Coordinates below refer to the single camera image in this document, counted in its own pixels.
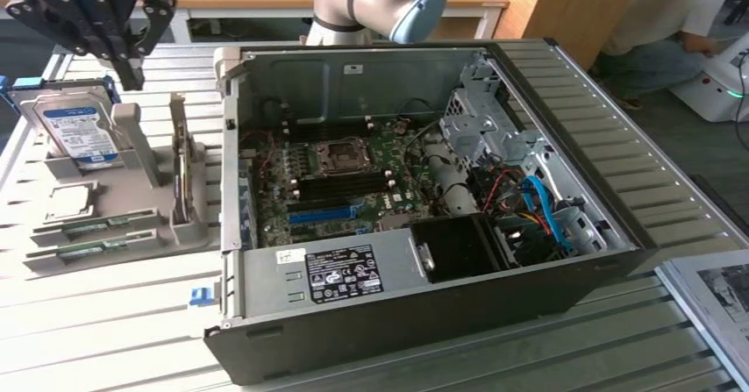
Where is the wooden cabinet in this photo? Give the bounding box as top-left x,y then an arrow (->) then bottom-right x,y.
479,0 -> 649,72

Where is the printed paper sheet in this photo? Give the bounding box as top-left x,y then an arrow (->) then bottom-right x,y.
653,247 -> 749,387

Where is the blue plastic disk bracket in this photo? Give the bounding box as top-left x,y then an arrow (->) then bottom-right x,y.
0,75 -> 123,112

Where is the green motherboard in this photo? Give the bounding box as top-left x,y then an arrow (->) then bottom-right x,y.
238,122 -> 451,249

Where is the blue flat data wire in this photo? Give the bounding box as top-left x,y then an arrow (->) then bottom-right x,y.
522,175 -> 570,255

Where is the silver CPU chip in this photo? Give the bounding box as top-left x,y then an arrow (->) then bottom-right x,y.
44,180 -> 102,223

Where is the metal CPU socket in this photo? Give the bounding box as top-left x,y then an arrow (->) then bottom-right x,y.
309,139 -> 377,177

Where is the blue plastic clip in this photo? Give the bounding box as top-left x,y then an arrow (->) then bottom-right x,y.
186,285 -> 214,310

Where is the grey parts rack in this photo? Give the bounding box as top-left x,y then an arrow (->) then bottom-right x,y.
22,92 -> 211,274

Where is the black open PC case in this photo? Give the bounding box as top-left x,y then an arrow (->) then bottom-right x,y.
203,37 -> 661,387

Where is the silver metal disk bay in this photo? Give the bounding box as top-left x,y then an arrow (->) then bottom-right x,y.
437,53 -> 549,167

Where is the hard disk with blue label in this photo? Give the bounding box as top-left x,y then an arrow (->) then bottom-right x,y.
19,94 -> 128,170

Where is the person in white shirt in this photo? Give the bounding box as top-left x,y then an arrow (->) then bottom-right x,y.
593,0 -> 734,111

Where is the white machine with green light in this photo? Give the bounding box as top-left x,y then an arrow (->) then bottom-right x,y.
666,26 -> 749,124

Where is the red thin wire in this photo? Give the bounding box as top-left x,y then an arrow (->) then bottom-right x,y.
482,168 -> 517,211

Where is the blue expansion slot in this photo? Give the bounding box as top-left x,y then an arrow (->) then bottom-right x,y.
285,203 -> 359,225

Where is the grey power supply unit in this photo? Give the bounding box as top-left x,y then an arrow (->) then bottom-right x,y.
238,228 -> 433,319

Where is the black RAM slot bank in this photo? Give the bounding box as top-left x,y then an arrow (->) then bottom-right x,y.
290,170 -> 401,203
279,115 -> 377,139

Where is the graphics card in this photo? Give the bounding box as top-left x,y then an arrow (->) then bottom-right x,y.
167,93 -> 199,225

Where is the green RAM stick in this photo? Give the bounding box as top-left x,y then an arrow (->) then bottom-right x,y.
54,239 -> 131,261
60,215 -> 131,239

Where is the black fan shroud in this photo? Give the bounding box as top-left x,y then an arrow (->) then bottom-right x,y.
409,212 -> 506,284

